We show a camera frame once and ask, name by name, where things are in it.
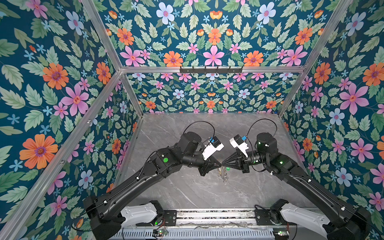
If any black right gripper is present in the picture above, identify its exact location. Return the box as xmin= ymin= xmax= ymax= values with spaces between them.
xmin=223 ymin=149 xmax=269 ymax=175

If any black wall hook rail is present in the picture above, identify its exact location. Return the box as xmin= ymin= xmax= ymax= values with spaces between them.
xmin=179 ymin=66 xmax=243 ymax=75

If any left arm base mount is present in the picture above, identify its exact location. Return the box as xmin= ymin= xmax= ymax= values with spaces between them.
xmin=136 ymin=210 xmax=178 ymax=227

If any silver metal keyring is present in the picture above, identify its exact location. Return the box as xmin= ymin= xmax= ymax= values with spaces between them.
xmin=218 ymin=166 xmax=229 ymax=183

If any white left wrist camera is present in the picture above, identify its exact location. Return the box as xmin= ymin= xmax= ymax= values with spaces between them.
xmin=202 ymin=136 xmax=224 ymax=161

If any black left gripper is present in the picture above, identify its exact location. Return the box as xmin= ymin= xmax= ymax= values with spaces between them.
xmin=184 ymin=150 xmax=228 ymax=175

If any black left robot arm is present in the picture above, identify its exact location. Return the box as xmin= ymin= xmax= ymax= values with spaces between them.
xmin=83 ymin=132 xmax=224 ymax=240

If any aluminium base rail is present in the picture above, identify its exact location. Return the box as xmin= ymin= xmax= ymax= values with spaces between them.
xmin=95 ymin=208 xmax=340 ymax=229

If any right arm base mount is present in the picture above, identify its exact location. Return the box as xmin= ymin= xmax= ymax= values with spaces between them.
xmin=254 ymin=199 xmax=296 ymax=226

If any white perforated cable duct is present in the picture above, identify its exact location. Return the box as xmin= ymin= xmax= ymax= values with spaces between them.
xmin=111 ymin=229 xmax=275 ymax=240

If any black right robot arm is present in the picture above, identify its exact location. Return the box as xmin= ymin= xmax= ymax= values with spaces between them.
xmin=222 ymin=133 xmax=372 ymax=240

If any black left camera cable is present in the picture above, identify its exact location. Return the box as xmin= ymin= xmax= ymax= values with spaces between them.
xmin=182 ymin=120 xmax=216 ymax=139

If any black right camera cable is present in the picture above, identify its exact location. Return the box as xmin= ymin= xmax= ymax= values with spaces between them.
xmin=245 ymin=118 xmax=278 ymax=139

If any black camera cable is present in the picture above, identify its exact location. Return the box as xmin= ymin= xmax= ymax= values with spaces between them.
xmin=182 ymin=120 xmax=216 ymax=139
xmin=245 ymin=118 xmax=278 ymax=139

